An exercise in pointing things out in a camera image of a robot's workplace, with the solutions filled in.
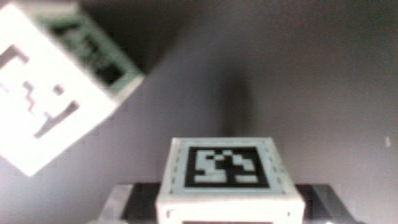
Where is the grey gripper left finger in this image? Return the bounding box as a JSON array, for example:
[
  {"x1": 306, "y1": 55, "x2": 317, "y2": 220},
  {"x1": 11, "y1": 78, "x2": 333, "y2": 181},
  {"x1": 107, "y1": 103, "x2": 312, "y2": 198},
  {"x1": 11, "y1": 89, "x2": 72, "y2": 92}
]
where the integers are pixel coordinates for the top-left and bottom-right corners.
[{"x1": 88, "y1": 184, "x2": 134, "y2": 224}]

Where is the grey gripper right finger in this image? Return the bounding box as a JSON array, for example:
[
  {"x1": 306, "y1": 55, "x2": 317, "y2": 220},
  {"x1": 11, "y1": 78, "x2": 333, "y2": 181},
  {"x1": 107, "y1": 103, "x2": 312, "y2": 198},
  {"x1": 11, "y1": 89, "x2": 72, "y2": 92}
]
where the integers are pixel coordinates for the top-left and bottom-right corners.
[{"x1": 312, "y1": 184, "x2": 358, "y2": 224}]

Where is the white tagged cube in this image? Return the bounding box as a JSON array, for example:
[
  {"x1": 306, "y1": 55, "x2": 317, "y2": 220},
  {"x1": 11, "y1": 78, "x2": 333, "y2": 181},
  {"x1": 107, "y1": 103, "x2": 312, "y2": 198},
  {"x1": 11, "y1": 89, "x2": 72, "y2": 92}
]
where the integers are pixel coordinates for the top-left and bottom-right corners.
[
  {"x1": 157, "y1": 137, "x2": 306, "y2": 224},
  {"x1": 0, "y1": 0, "x2": 145, "y2": 176}
]

